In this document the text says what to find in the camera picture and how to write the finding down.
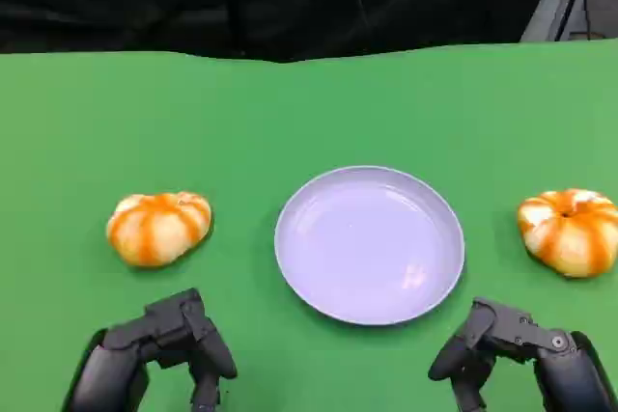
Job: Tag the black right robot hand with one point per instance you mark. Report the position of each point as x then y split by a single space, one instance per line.
526 335

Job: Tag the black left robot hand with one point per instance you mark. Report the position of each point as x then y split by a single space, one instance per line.
169 330

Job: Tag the orange and white bread roll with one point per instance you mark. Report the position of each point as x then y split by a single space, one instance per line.
157 231
572 238

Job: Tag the lilac plate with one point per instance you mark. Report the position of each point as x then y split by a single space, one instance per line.
369 245

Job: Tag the green table cloth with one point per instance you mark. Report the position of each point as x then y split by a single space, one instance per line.
289 113

